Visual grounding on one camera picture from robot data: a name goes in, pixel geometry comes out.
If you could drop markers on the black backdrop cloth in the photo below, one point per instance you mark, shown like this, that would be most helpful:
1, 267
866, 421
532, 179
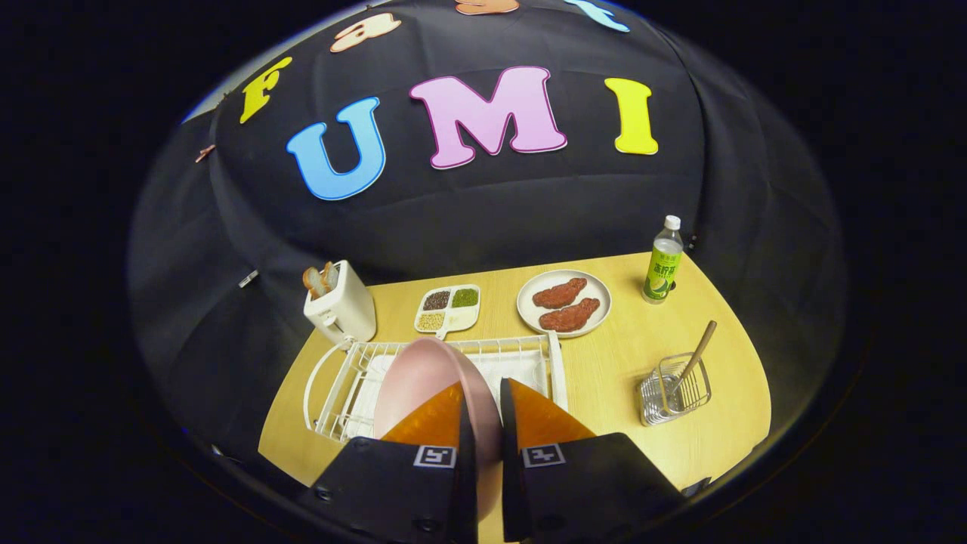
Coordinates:
468, 211

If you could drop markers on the beige grains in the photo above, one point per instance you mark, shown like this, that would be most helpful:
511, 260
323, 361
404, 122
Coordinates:
430, 321

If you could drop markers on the orange backdrop clip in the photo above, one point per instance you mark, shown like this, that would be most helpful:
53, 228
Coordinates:
204, 153

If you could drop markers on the pink plate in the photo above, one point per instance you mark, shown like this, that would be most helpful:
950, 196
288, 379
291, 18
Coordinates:
423, 378

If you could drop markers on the red meat slice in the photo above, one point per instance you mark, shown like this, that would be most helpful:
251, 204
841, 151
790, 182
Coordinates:
559, 293
570, 316

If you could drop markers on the green label drink bottle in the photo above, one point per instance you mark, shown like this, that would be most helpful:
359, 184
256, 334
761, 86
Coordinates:
662, 268

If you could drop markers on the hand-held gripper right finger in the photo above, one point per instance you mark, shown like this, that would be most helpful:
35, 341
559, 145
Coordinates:
508, 483

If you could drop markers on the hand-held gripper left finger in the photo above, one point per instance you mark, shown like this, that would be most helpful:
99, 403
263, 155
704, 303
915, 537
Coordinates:
468, 483

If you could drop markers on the small white tag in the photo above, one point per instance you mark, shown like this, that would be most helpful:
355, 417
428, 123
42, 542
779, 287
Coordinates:
248, 279

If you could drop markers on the white toaster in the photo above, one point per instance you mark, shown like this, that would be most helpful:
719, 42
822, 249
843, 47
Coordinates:
347, 313

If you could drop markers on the white plate with meat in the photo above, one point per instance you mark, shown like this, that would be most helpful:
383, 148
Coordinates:
597, 291

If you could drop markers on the white divided dish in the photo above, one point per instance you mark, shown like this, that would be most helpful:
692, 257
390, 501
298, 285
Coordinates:
462, 320

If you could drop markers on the toasted bread slice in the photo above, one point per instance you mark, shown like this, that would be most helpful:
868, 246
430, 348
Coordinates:
312, 281
330, 276

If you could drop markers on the green grains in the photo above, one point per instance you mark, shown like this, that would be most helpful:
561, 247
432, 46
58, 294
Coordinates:
464, 297

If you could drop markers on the dark grains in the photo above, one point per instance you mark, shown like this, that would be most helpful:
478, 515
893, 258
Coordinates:
437, 300

